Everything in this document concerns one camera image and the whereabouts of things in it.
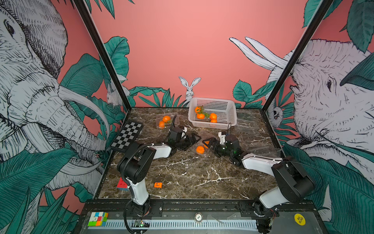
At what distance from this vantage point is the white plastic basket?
1.06 m

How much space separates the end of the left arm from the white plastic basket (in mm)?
188

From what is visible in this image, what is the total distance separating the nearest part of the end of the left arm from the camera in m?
0.76
